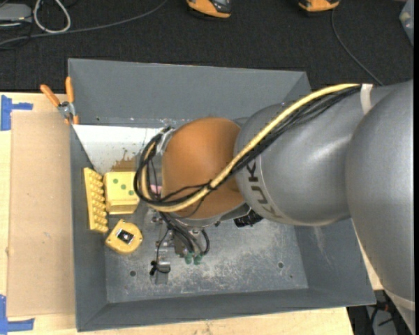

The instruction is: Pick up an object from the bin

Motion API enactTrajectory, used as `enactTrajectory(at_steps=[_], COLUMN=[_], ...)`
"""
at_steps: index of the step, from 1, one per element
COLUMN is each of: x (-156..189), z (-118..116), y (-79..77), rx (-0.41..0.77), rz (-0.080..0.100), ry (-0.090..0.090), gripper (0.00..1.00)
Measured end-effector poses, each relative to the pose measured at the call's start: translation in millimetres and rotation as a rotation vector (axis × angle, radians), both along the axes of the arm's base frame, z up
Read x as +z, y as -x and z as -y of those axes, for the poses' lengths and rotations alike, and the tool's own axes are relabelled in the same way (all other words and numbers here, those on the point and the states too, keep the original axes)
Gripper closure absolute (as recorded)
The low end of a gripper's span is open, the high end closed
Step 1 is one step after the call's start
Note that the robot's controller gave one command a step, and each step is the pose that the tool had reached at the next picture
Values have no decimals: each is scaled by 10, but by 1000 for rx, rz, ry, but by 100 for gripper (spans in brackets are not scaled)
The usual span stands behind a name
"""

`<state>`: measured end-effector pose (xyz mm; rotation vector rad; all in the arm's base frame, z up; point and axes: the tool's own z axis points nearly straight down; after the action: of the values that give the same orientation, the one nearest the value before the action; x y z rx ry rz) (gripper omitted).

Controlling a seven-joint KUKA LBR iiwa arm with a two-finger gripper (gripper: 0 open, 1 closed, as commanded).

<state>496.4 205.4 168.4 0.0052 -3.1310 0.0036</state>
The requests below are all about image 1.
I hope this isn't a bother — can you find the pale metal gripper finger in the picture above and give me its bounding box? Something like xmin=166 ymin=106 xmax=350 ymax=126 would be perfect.
xmin=151 ymin=260 xmax=172 ymax=285
xmin=154 ymin=238 xmax=175 ymax=255

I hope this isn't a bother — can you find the yellow rounded tape measure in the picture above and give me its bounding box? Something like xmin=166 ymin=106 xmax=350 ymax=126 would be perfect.
xmin=104 ymin=218 xmax=144 ymax=256

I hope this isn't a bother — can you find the grey metal bin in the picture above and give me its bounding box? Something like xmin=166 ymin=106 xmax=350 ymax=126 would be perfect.
xmin=66 ymin=57 xmax=377 ymax=333

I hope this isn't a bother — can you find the yellow box with green dots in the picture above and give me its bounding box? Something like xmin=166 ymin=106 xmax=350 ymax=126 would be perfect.
xmin=103 ymin=171 xmax=141 ymax=216

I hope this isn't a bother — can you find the yellow studded toy brick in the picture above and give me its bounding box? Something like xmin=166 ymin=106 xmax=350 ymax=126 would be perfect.
xmin=82 ymin=167 xmax=110 ymax=235

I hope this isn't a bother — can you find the brown cardboard board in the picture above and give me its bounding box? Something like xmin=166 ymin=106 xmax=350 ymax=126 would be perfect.
xmin=6 ymin=110 xmax=78 ymax=319

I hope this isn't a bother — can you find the black cylinder on white bracket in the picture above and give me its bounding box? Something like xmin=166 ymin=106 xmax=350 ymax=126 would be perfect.
xmin=233 ymin=207 xmax=265 ymax=228

